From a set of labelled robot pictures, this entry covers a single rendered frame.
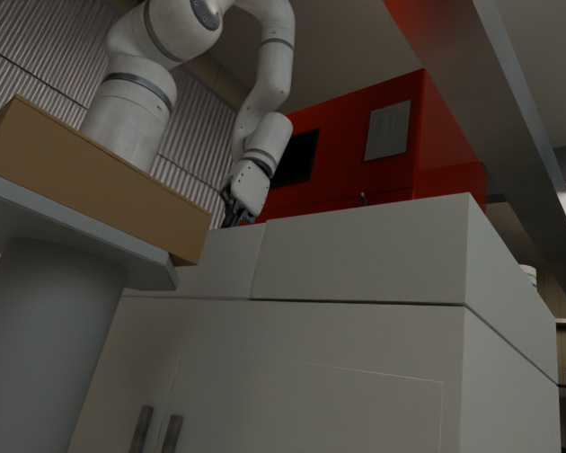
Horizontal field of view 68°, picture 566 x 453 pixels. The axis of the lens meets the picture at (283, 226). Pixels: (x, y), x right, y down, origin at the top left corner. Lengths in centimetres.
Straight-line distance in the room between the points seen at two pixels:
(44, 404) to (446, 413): 45
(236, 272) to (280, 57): 58
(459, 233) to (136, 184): 40
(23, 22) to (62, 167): 296
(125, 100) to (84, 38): 289
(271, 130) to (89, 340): 62
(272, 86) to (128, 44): 36
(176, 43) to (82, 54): 273
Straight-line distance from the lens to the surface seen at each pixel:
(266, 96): 108
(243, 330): 71
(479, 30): 225
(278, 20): 118
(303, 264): 66
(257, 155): 96
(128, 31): 87
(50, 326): 58
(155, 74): 75
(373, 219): 62
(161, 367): 84
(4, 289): 61
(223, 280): 78
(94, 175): 52
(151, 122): 71
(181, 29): 80
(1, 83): 323
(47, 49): 342
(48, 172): 50
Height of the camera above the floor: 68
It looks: 22 degrees up
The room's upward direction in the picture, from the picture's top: 12 degrees clockwise
